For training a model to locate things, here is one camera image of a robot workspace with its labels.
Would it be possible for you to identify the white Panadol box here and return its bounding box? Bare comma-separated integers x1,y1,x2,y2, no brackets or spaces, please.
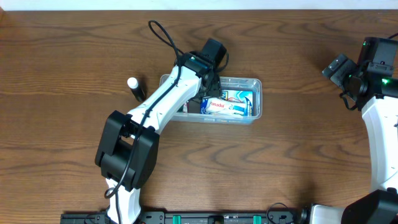
204,98,246,116

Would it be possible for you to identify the orange Panadol box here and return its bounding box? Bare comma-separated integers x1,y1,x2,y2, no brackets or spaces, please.
182,103,188,113

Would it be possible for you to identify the dark bottle white cap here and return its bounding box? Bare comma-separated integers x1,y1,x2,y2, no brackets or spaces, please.
127,77,146,102

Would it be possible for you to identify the clear plastic container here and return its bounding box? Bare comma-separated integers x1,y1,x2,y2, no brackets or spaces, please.
172,77,262,124

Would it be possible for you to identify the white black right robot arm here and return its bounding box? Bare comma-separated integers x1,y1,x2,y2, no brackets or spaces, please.
308,53,397,224

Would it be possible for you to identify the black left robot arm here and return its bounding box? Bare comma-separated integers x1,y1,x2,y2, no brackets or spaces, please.
95,50,229,223

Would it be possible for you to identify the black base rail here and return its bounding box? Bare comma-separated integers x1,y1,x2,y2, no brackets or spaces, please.
60,210,310,224

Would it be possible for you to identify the blue Kool Fever box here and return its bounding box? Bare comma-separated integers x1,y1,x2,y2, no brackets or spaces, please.
200,90,254,116

